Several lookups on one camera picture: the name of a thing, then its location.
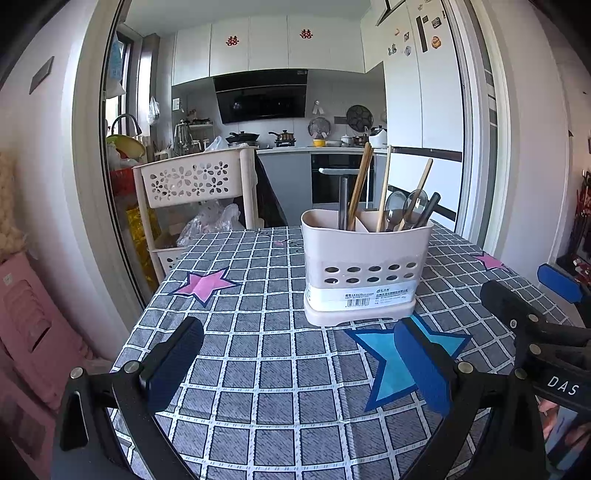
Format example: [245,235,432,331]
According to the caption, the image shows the person's right hand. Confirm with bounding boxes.
[538,398,591,467]

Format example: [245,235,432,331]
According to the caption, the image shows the beige plastic utensil holder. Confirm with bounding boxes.
[300,209,435,328]

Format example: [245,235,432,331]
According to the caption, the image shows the yellow-green basin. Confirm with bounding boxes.
[106,135,146,158]

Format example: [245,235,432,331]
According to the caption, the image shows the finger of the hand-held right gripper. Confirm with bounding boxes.
[480,279,591,347]
[537,263,591,305]

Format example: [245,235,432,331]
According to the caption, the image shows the grey kitchen counter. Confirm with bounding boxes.
[256,145,389,227]

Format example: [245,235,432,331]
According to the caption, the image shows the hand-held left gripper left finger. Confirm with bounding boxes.
[51,316,206,480]

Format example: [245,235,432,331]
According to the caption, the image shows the yellow bag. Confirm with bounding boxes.
[126,205,160,282]

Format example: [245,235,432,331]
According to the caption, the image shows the black range hood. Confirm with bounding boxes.
[213,69,309,124]

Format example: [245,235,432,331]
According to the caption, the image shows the white upper cabinets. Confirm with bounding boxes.
[172,14,386,86]

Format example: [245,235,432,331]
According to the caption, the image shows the kitchen faucet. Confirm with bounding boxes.
[110,114,143,139]

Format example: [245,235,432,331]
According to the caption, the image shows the black plastic bag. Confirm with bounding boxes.
[255,154,289,228]

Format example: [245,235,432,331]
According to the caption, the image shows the black handled utensil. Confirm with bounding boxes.
[413,192,441,229]

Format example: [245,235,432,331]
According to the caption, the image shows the beige plastic trolley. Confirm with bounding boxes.
[133,147,259,284]

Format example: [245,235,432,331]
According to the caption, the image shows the black built-in oven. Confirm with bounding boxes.
[310,154,376,206]

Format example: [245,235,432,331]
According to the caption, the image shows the red basket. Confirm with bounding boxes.
[110,167,139,195]

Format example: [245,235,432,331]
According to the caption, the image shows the grey checked star tablecloth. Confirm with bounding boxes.
[108,222,578,480]

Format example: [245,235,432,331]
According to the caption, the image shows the bag of puffed snacks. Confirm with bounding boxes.
[0,152,26,261]

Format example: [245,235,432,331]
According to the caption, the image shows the grey wall switch plate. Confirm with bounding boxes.
[29,56,55,94]

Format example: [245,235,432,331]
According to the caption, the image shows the round black hanging pan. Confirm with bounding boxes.
[346,104,374,132]

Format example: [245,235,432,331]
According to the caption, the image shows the white refrigerator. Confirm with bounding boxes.
[383,0,465,222]

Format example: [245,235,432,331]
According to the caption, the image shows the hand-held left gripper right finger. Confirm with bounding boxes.
[393,318,561,480]

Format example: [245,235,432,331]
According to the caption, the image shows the clear plastic bags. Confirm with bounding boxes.
[177,200,245,247]

